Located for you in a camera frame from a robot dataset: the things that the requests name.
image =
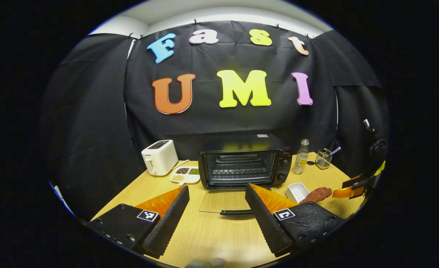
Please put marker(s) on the white divided snack tray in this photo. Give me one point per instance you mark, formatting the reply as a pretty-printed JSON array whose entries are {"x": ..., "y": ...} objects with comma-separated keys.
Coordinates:
[{"x": 185, "y": 175}]

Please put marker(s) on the brown meat piece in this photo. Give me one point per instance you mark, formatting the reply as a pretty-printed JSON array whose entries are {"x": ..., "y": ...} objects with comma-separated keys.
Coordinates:
[{"x": 318, "y": 194}]

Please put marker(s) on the black backdrop cloth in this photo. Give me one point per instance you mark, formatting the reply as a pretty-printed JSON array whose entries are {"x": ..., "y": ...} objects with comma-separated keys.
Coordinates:
[{"x": 212, "y": 123}]

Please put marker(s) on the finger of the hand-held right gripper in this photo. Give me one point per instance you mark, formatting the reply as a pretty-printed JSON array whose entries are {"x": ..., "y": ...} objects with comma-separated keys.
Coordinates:
[
  {"x": 347, "y": 192},
  {"x": 357, "y": 181}
]

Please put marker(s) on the black electric oven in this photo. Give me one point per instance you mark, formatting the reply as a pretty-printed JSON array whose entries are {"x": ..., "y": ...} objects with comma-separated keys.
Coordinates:
[{"x": 241, "y": 143}]

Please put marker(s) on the silver spoon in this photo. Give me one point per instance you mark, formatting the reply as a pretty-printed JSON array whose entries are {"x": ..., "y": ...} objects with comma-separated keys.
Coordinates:
[{"x": 335, "y": 150}]

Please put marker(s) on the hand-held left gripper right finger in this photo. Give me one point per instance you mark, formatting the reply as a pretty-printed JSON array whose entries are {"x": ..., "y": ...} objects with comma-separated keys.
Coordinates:
[{"x": 264, "y": 221}]

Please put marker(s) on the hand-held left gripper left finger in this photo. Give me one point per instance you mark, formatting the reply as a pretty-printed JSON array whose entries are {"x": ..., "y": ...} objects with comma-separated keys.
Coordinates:
[{"x": 171, "y": 223}]

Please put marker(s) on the white rectangular dish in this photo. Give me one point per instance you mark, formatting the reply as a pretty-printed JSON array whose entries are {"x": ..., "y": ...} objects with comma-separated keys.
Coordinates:
[{"x": 296, "y": 191}]

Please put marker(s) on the metal mesh utensil holder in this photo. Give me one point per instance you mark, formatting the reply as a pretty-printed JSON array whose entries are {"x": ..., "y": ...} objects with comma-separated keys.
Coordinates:
[{"x": 323, "y": 160}]

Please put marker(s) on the clear glass bottle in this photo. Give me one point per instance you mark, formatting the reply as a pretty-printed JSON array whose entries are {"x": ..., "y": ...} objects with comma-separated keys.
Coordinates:
[{"x": 300, "y": 160}]

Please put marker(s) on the white toaster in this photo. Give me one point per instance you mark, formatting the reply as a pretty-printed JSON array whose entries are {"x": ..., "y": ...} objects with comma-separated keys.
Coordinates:
[{"x": 159, "y": 158}]

